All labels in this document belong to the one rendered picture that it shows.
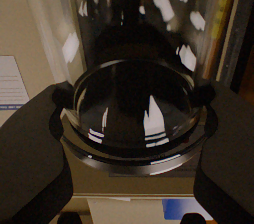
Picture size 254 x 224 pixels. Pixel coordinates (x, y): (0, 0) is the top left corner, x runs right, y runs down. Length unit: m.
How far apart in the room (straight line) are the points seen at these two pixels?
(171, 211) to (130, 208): 0.24
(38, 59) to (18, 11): 0.19
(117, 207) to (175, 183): 0.31
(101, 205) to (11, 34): 0.70
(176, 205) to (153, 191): 0.07
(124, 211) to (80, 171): 0.32
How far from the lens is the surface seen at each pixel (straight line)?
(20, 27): 0.87
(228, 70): 0.37
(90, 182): 0.38
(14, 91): 1.01
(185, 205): 0.42
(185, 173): 0.37
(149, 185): 0.37
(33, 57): 0.89
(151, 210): 0.67
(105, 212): 0.69
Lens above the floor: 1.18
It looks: 32 degrees up
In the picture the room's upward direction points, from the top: 178 degrees clockwise
